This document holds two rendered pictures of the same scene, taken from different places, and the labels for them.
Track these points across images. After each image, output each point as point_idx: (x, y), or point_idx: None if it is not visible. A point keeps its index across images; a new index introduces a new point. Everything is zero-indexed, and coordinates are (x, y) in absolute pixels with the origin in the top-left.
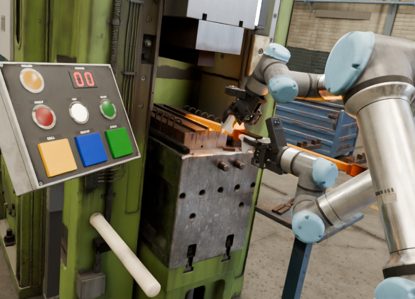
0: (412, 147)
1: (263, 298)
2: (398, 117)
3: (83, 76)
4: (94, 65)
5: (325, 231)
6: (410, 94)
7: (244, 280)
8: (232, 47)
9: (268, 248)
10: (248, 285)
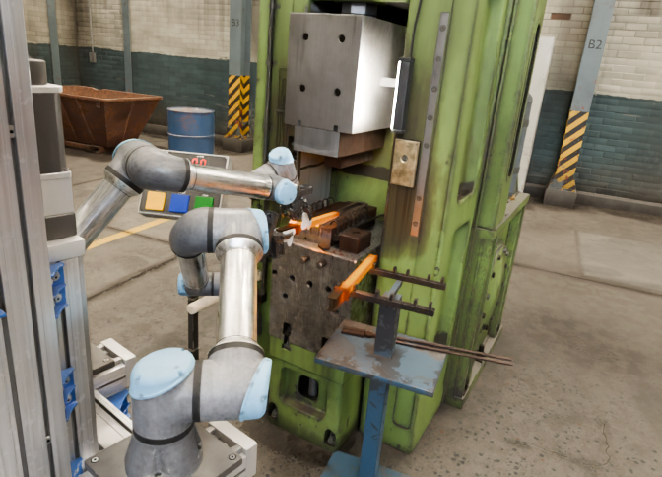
0: (83, 203)
1: (424, 476)
2: (96, 187)
3: (199, 161)
4: (214, 155)
5: (334, 361)
6: (109, 177)
7: (438, 453)
8: (328, 151)
9: (540, 465)
10: (433, 458)
